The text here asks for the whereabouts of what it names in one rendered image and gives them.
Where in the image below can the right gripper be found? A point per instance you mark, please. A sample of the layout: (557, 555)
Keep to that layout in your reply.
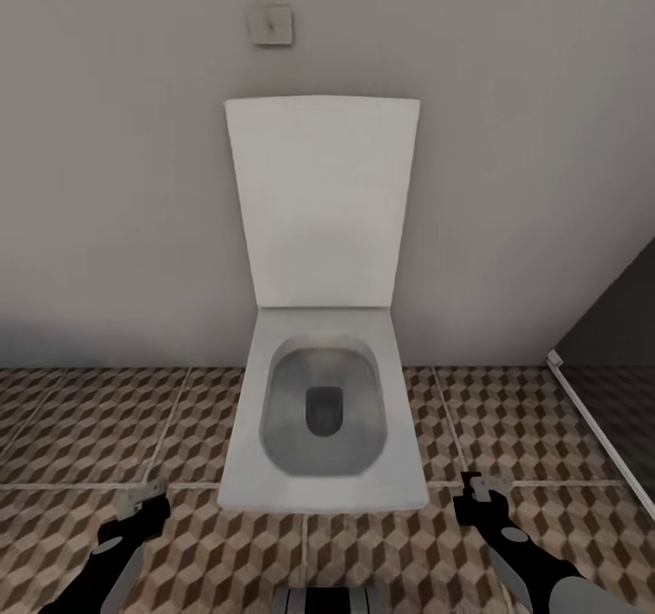
(469, 512)

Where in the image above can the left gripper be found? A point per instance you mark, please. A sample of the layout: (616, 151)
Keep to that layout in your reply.
(149, 521)

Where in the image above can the toilet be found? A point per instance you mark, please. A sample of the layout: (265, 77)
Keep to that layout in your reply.
(323, 424)

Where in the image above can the mousetrap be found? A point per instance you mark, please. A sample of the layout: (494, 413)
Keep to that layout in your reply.
(153, 501)
(466, 476)

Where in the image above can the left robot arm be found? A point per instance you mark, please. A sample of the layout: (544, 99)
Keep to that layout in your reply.
(114, 567)

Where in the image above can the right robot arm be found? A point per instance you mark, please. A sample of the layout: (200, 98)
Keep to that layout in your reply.
(543, 584)

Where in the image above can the hook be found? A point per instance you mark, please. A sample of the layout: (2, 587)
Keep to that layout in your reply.
(270, 25)

